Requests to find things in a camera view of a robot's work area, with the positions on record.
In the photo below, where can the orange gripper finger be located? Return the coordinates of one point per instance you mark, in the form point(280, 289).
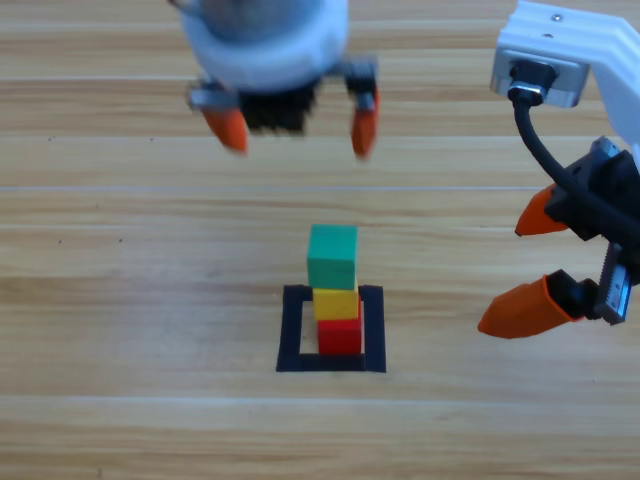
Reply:
point(520, 312)

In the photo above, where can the red wooden block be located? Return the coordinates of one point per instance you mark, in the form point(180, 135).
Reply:
point(339, 337)

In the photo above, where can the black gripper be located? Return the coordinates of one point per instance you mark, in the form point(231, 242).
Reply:
point(617, 175)
point(277, 112)

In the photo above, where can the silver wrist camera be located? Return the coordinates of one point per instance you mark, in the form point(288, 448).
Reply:
point(570, 82)

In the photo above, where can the black tape square outline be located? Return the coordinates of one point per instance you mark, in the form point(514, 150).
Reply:
point(290, 330)

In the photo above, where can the yellow wooden block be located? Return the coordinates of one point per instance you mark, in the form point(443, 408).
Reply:
point(335, 305)

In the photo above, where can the green wooden block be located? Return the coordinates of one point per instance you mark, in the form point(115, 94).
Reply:
point(332, 255)

